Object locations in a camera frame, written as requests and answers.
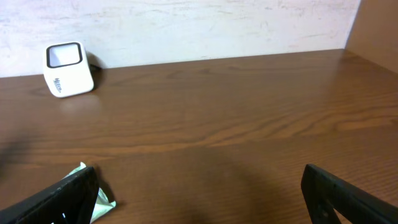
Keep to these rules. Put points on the white barcode scanner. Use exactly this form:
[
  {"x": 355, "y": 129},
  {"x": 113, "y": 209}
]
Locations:
[{"x": 66, "y": 69}]

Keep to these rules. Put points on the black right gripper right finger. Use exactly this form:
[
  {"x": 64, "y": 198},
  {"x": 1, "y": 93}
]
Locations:
[{"x": 326, "y": 195}]

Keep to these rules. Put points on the white green wipes pack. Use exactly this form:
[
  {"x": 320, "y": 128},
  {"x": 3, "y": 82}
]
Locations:
[{"x": 102, "y": 206}]

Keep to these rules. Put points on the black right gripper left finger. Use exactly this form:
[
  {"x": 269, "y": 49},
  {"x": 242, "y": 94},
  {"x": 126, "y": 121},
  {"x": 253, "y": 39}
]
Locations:
[{"x": 71, "y": 200}]

